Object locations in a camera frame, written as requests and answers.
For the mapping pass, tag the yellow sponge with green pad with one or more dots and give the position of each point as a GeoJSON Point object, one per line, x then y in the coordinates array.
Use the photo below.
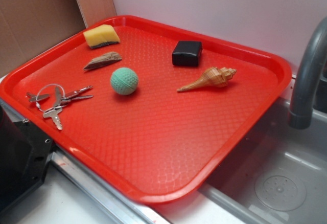
{"type": "Point", "coordinates": [101, 36]}

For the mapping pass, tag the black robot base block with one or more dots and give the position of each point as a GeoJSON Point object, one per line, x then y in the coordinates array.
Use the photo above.
{"type": "Point", "coordinates": [25, 155]}

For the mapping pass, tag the red plastic tray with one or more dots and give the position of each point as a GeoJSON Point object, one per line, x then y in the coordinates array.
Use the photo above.
{"type": "Point", "coordinates": [155, 145]}

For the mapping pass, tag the green dimpled ball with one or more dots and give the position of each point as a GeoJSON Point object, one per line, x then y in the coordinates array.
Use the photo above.
{"type": "Point", "coordinates": [124, 81]}

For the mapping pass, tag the black rectangular box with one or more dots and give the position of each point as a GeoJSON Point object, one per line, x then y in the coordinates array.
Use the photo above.
{"type": "Point", "coordinates": [187, 53]}

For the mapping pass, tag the tan spiral seashell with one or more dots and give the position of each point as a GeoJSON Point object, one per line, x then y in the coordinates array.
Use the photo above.
{"type": "Point", "coordinates": [211, 77]}

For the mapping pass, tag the brown wood piece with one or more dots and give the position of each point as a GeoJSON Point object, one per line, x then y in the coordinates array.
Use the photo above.
{"type": "Point", "coordinates": [103, 60]}

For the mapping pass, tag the small silver key pair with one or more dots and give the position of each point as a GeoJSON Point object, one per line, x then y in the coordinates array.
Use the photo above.
{"type": "Point", "coordinates": [63, 99]}

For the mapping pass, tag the silver key left side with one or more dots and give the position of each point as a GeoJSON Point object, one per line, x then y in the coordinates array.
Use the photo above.
{"type": "Point", "coordinates": [35, 98]}

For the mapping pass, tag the grey sink faucet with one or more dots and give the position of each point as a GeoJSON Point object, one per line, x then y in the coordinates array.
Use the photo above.
{"type": "Point", "coordinates": [309, 91]}

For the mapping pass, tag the grey plastic sink basin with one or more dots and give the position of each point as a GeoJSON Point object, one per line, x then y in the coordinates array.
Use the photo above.
{"type": "Point", "coordinates": [275, 174]}

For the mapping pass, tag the brown cardboard panel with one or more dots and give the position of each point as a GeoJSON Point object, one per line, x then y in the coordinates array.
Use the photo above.
{"type": "Point", "coordinates": [30, 27]}

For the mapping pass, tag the silver key on ring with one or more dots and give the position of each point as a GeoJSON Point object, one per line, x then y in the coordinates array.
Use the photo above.
{"type": "Point", "coordinates": [53, 113]}

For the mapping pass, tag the silver metal rail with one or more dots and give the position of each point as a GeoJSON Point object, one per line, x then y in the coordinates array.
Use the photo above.
{"type": "Point", "coordinates": [70, 192]}

